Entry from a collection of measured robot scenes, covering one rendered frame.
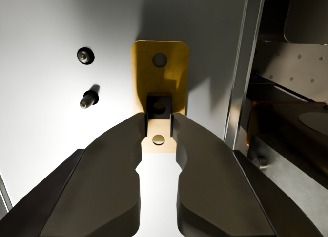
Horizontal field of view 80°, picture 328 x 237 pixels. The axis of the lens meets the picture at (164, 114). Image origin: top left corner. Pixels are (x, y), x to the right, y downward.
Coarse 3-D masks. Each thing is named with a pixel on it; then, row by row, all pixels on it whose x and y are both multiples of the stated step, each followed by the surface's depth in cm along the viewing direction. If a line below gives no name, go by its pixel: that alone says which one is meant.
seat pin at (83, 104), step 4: (92, 92) 15; (88, 96) 14; (92, 96) 14; (96, 96) 15; (84, 100) 13; (88, 100) 13; (92, 100) 14; (80, 104) 13; (84, 104) 13; (88, 104) 13; (84, 108) 13
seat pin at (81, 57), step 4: (80, 52) 13; (84, 52) 13; (88, 52) 13; (92, 52) 14; (80, 56) 13; (84, 56) 13; (88, 56) 13; (92, 56) 14; (80, 60) 13; (84, 60) 13; (88, 60) 13
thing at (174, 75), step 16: (144, 48) 13; (160, 48) 13; (176, 48) 13; (144, 64) 13; (176, 64) 13; (144, 80) 13; (160, 80) 13; (176, 80) 14; (144, 96) 14; (160, 96) 13; (176, 96) 14; (144, 112) 14; (160, 112) 14; (176, 112) 14; (160, 128) 15; (144, 144) 15; (160, 144) 16
